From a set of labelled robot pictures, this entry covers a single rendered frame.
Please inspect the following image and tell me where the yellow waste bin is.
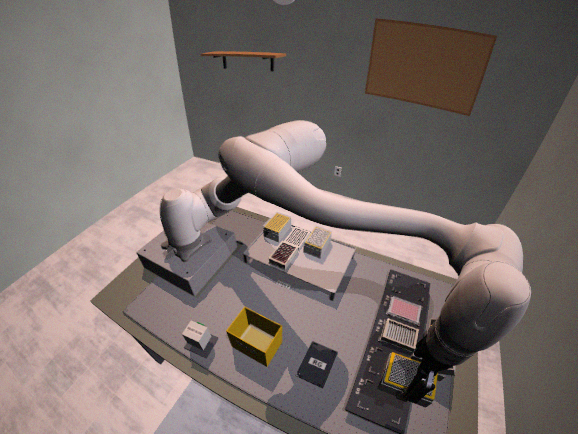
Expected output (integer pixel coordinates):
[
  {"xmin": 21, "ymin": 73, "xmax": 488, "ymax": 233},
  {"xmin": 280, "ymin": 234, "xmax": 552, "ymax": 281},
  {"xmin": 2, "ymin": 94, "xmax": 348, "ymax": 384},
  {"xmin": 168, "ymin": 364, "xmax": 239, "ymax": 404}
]
[{"xmin": 226, "ymin": 307, "xmax": 282, "ymax": 367}]

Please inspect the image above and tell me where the black flat pad with label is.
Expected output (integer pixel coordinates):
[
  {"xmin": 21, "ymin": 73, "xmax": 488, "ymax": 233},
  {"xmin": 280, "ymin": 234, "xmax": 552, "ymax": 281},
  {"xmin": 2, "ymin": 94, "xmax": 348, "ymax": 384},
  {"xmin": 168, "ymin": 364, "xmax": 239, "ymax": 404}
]
[{"xmin": 296, "ymin": 341, "xmax": 338, "ymax": 388}]

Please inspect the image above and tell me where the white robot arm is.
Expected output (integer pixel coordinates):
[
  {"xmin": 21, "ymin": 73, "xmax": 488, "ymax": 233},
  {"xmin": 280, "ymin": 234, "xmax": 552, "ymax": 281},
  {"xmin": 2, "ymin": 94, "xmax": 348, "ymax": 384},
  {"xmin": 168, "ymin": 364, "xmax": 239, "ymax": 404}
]
[{"xmin": 160, "ymin": 121, "xmax": 531, "ymax": 366}]

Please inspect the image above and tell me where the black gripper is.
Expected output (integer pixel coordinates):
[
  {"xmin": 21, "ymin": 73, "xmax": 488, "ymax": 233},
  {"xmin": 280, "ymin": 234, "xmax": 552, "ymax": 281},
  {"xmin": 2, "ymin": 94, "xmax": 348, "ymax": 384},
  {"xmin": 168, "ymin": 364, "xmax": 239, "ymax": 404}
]
[{"xmin": 396, "ymin": 335, "xmax": 452, "ymax": 404}]

